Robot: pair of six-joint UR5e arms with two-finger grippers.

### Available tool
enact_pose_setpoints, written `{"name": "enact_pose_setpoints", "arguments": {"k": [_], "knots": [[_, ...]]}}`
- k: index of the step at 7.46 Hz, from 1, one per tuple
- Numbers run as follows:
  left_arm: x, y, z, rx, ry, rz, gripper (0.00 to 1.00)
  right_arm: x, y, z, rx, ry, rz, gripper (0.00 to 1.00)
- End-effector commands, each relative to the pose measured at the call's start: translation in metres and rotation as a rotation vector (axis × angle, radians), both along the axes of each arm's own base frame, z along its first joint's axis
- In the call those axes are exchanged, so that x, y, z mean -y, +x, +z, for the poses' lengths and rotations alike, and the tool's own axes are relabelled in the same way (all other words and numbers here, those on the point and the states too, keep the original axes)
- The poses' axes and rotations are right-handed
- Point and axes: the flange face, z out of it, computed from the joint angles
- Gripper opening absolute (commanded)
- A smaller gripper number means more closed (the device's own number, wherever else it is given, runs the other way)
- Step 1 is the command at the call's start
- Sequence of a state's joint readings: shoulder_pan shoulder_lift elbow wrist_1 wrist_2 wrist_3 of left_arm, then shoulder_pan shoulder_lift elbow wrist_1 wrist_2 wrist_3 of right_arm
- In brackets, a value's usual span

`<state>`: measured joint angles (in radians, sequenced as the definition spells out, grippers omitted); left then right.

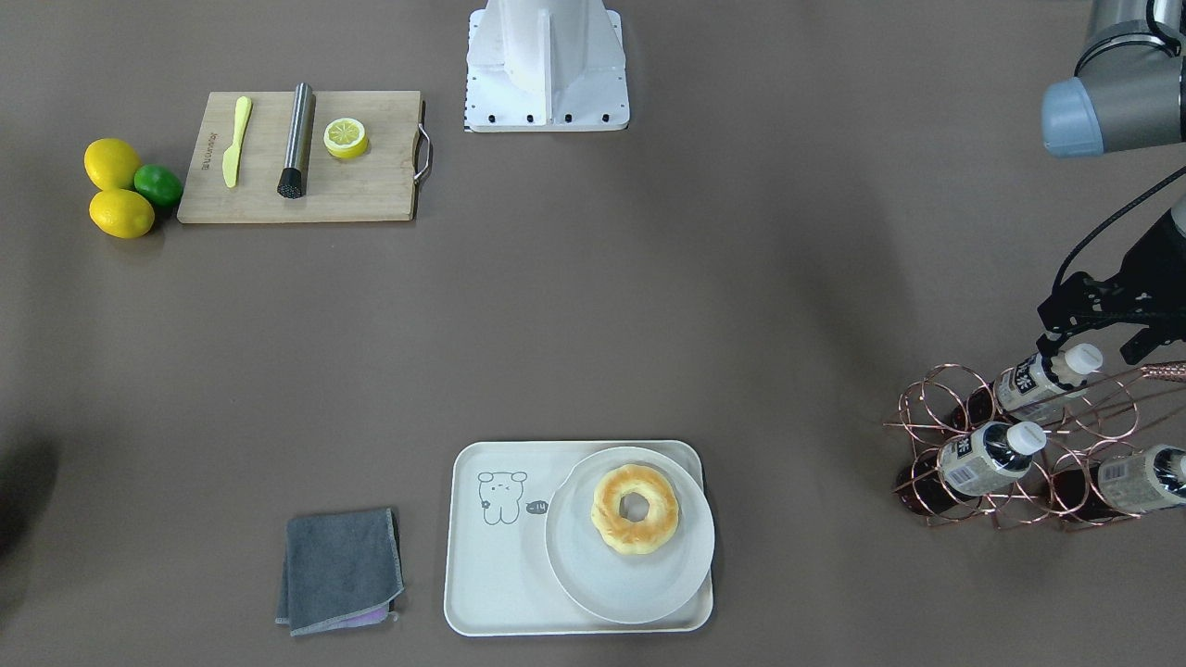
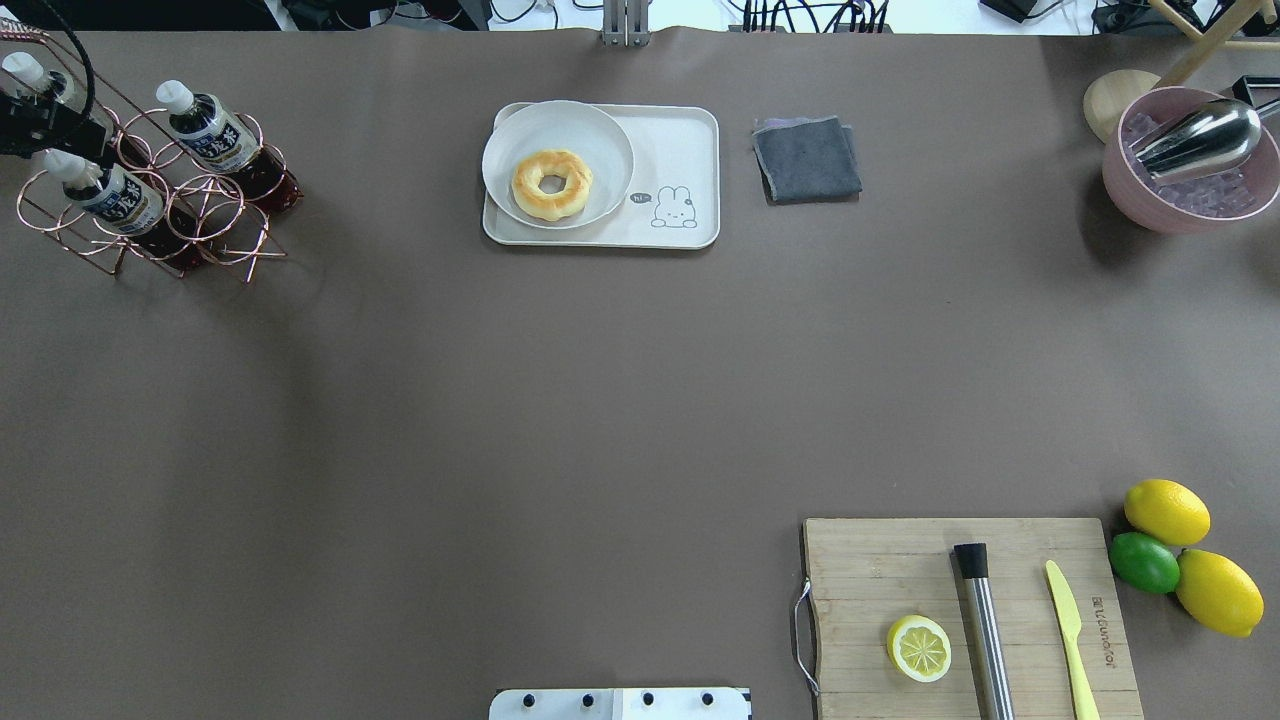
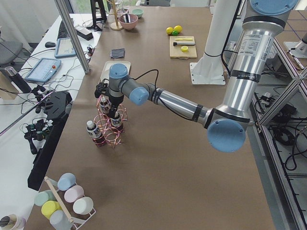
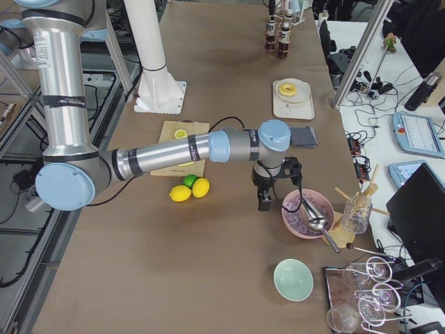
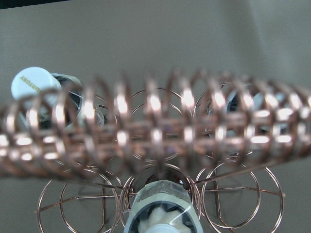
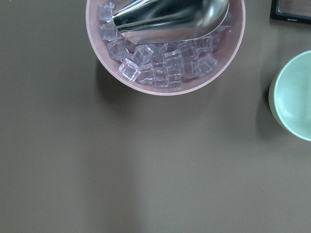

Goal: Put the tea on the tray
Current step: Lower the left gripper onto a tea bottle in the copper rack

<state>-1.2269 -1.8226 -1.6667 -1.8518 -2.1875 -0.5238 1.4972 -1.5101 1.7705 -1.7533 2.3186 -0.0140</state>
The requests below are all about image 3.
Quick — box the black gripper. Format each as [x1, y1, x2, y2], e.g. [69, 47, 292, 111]
[109, 95, 123, 119]

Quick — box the tea bottle white cap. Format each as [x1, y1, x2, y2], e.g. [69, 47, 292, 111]
[110, 113, 123, 133]

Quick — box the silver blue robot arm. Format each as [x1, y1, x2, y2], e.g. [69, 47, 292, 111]
[108, 0, 296, 152]

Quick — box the rear tea bottle in rack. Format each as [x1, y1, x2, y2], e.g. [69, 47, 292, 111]
[99, 96, 111, 115]

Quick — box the tea bottle in rack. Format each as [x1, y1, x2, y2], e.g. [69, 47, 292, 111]
[86, 120, 106, 147]
[99, 96, 111, 115]

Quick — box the front tea bottle in rack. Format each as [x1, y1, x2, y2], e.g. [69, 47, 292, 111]
[86, 120, 106, 147]

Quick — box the beige rabbit tray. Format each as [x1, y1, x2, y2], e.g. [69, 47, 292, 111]
[99, 61, 131, 83]

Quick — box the grey folded cloth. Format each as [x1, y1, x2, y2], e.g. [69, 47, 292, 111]
[110, 48, 125, 59]

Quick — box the blue teach pendant tablet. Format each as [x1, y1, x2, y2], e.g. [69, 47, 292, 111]
[25, 58, 61, 83]

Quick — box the light blue cup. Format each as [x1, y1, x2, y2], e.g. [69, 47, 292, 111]
[58, 172, 76, 191]

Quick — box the black box on desk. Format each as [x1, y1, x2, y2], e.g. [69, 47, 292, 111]
[75, 25, 94, 41]

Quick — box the wooden stand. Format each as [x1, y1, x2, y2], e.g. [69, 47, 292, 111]
[107, 0, 123, 31]

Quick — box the wooden cutting board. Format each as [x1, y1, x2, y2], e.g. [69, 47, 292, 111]
[169, 36, 197, 59]

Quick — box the steel muddler black tip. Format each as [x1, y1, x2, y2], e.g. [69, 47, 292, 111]
[173, 42, 195, 46]

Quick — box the black keyboard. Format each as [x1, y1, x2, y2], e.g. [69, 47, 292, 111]
[57, 21, 70, 40]

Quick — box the black computer mouse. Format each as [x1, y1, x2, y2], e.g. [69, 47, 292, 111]
[45, 42, 56, 48]

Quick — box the pale pink cup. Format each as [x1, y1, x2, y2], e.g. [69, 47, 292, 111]
[64, 185, 84, 203]

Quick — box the half lemon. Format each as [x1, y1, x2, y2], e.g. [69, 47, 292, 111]
[180, 46, 189, 52]

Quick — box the pink bowl with ice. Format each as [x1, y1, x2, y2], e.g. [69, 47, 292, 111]
[118, 13, 138, 30]

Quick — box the steel scoop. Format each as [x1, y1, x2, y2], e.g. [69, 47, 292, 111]
[123, 13, 131, 23]

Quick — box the yellow plastic knife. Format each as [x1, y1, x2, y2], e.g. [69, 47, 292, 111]
[175, 37, 193, 41]

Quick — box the yellow lemon upper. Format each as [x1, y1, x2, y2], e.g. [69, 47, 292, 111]
[165, 27, 174, 35]

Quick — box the yellow lemon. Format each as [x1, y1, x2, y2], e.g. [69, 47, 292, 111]
[165, 27, 174, 35]
[174, 25, 183, 33]

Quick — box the green lime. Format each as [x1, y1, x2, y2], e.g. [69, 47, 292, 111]
[172, 30, 179, 36]

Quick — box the white cup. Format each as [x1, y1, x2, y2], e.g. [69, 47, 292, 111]
[73, 196, 94, 215]

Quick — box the mint green bowl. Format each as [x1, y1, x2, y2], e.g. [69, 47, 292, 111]
[132, 9, 143, 18]

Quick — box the yellow lemon lower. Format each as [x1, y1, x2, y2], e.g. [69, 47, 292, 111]
[174, 25, 183, 33]

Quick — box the black thermos bottle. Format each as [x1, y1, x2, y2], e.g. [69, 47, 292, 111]
[4, 66, 32, 93]

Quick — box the pale green cup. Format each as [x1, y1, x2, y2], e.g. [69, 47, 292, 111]
[34, 190, 56, 207]

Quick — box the yellow cup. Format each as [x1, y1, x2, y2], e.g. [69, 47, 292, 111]
[41, 201, 62, 219]

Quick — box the grey office chair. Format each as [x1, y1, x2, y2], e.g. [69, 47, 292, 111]
[0, 38, 32, 71]

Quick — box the grey blue cup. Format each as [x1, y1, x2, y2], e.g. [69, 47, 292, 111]
[49, 210, 72, 230]

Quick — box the tape roll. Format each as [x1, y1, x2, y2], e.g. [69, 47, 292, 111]
[0, 214, 26, 230]

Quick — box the copper wire bottle rack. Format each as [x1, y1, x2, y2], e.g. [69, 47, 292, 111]
[94, 94, 128, 148]

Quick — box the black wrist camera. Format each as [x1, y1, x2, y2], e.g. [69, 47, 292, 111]
[94, 82, 109, 99]

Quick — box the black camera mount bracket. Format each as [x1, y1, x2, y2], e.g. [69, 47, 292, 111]
[24, 91, 72, 191]

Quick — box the aluminium frame post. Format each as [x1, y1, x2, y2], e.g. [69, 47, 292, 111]
[54, 0, 90, 74]

